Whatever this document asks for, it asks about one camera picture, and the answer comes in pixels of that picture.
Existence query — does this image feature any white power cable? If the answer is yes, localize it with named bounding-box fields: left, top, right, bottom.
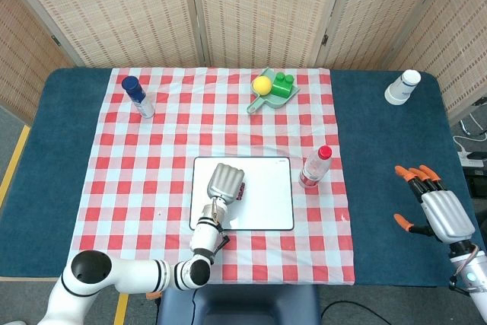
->
left=453, top=133, right=487, bottom=155

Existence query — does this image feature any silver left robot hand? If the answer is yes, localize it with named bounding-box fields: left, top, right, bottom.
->
left=205, top=163, right=245, bottom=205

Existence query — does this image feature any yellow ball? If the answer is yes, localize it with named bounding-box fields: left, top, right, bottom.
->
left=253, top=75, right=272, bottom=96

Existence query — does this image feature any clear water bottle red cap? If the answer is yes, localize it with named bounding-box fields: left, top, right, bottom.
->
left=298, top=145, right=333, bottom=189

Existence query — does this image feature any black floor cable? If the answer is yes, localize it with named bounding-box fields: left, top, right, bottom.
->
left=319, top=299, right=357, bottom=325

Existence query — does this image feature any bamboo folding screen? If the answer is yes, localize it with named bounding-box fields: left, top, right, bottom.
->
left=0, top=0, right=487, bottom=124

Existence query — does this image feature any white power strip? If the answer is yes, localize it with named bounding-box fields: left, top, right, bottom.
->
left=458, top=149, right=487, bottom=168

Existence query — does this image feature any white paper cup stack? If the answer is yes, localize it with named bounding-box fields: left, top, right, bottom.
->
left=384, top=69, right=422, bottom=106

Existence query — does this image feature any red checkered tablecloth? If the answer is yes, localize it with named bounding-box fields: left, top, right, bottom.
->
left=68, top=67, right=357, bottom=286

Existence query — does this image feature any green toy block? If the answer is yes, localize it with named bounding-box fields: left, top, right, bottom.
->
left=271, top=72, right=296, bottom=98

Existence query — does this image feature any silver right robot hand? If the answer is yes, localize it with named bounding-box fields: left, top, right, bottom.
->
left=393, top=164, right=476, bottom=244

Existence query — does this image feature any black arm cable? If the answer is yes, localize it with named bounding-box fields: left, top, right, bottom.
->
left=211, top=234, right=231, bottom=256

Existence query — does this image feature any teal table cover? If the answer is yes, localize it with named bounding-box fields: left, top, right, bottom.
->
left=0, top=67, right=487, bottom=288

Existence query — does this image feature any light green leaf-shaped dish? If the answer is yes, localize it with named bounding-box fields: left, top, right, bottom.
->
left=246, top=67, right=301, bottom=115

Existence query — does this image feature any white board with black frame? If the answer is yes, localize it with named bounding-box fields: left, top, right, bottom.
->
left=189, top=156, right=295, bottom=231

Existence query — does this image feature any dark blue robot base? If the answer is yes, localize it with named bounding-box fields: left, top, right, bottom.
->
left=156, top=285, right=323, bottom=325

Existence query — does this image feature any white spray can blue cap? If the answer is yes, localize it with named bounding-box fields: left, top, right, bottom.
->
left=121, top=75, right=156, bottom=119

